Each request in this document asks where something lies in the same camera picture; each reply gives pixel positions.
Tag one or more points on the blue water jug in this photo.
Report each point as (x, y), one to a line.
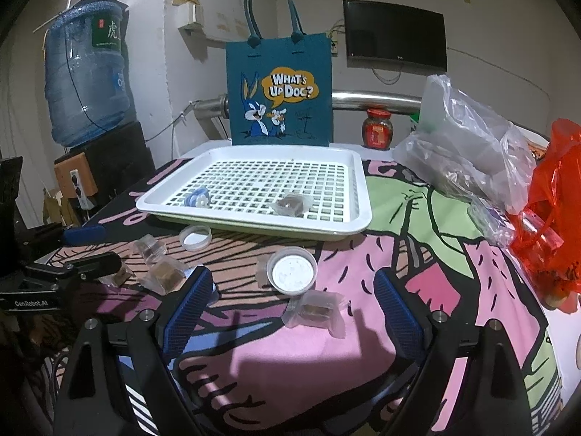
(86, 81)

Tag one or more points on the clear plastic bag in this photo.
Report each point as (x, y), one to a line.
(458, 145)

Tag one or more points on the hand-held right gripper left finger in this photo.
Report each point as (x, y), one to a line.
(190, 311)

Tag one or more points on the teal cartoon tote bag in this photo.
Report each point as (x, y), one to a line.
(281, 100)

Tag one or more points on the green and white carton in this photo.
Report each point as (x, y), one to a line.
(414, 123)

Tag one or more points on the white wall box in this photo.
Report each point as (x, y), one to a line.
(193, 13)

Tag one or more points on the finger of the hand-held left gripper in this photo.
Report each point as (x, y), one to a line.
(97, 263)
(84, 234)

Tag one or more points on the white perforated plastic tray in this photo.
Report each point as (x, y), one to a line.
(254, 181)

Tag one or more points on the clear-wrapped brown snack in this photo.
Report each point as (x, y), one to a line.
(315, 311)
(290, 204)
(165, 278)
(152, 247)
(119, 277)

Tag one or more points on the round cup with white lid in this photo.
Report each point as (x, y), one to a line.
(292, 272)

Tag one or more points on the steel rail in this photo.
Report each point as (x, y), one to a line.
(363, 98)

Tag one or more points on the red plastic bag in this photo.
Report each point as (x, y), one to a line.
(553, 209)

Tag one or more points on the black wall monitor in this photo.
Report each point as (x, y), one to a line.
(392, 32)

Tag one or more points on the blue plastic clip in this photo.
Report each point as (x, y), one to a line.
(197, 200)

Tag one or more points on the red-lid glass jar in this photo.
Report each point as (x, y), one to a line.
(376, 129)

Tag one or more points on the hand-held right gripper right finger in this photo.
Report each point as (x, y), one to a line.
(399, 318)

